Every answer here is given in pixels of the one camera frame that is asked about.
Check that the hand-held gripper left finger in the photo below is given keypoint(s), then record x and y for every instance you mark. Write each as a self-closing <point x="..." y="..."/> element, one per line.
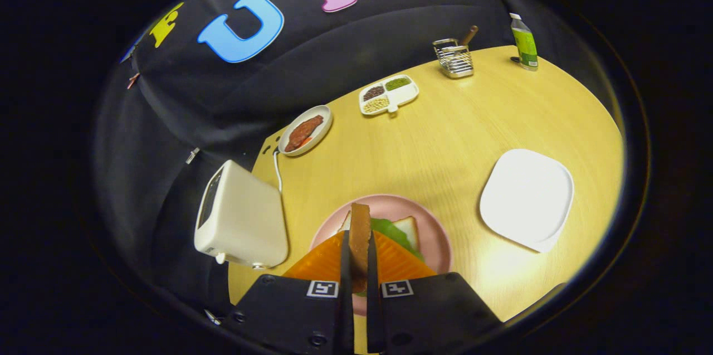
<point x="289" y="310"/>

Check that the green mung beans heap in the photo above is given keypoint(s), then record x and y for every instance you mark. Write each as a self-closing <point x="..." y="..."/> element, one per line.
<point x="397" y="83"/>

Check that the dark red beans heap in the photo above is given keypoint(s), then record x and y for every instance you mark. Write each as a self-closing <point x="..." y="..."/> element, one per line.
<point x="374" y="93"/>

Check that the white round plate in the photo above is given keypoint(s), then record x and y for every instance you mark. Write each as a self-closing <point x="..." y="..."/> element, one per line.
<point x="322" y="121"/>

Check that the green bottle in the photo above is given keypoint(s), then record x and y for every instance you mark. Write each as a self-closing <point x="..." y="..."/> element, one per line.
<point x="525" y="45"/>

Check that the white bread slice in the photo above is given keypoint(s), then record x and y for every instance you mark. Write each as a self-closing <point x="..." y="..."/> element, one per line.
<point x="409" y="227"/>

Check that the green lettuce leaf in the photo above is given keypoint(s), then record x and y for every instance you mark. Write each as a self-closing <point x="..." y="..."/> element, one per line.
<point x="392" y="232"/>

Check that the toasted bread slice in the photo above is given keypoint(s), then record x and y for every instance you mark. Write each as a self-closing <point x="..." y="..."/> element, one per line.
<point x="359" y="238"/>

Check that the silver clip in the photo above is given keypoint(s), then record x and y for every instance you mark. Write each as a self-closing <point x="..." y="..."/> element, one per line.
<point x="192" y="155"/>

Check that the brown steak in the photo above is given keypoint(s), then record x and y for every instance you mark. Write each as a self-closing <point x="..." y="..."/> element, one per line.
<point x="303" y="132"/>

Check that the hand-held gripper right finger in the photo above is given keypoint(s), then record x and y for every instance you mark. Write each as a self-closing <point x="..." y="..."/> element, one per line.
<point x="429" y="310"/>

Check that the pink clip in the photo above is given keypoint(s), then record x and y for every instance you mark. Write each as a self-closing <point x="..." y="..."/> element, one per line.
<point x="132" y="81"/>

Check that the pink round plate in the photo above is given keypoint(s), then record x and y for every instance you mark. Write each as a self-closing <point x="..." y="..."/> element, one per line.
<point x="390" y="204"/>

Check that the yellow soybeans heap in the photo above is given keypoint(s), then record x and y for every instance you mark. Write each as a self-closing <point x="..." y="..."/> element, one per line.
<point x="376" y="105"/>

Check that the white toaster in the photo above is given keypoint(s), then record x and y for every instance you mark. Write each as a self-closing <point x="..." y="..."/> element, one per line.
<point x="245" y="215"/>

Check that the white square plate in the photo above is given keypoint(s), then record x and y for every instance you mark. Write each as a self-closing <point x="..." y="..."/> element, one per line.
<point x="526" y="199"/>

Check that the white divided dish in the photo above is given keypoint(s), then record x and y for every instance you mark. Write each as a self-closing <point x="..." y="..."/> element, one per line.
<point x="406" y="96"/>

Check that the orange carrot piece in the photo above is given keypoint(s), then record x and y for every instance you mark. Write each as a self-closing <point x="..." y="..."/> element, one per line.
<point x="307" y="141"/>

